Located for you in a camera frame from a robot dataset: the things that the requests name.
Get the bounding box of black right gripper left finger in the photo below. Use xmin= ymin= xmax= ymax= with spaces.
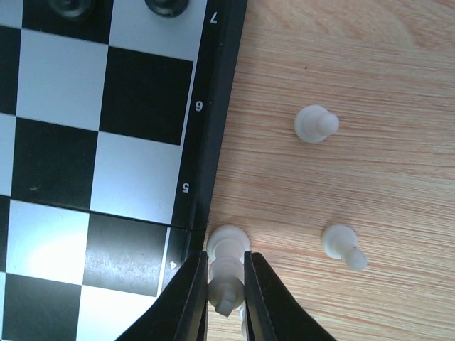
xmin=117 ymin=251 xmax=208 ymax=341

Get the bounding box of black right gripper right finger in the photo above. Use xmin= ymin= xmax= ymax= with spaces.
xmin=244 ymin=251 xmax=331 ymax=341

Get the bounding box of white king piece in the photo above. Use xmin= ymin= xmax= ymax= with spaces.
xmin=207 ymin=225 xmax=251 ymax=317

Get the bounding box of black pawn six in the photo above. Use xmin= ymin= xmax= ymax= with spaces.
xmin=145 ymin=0 xmax=189 ymax=18

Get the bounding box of black pawn five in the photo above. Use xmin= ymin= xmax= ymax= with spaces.
xmin=48 ymin=0 xmax=96 ymax=21

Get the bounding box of white chess piece right side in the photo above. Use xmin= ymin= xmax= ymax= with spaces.
xmin=321 ymin=224 xmax=368 ymax=271

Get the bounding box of white pawn near board top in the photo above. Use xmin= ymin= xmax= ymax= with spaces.
xmin=294 ymin=105 xmax=339 ymax=144

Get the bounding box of black and silver chessboard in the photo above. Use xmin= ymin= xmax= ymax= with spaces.
xmin=1 ymin=1 xmax=247 ymax=340

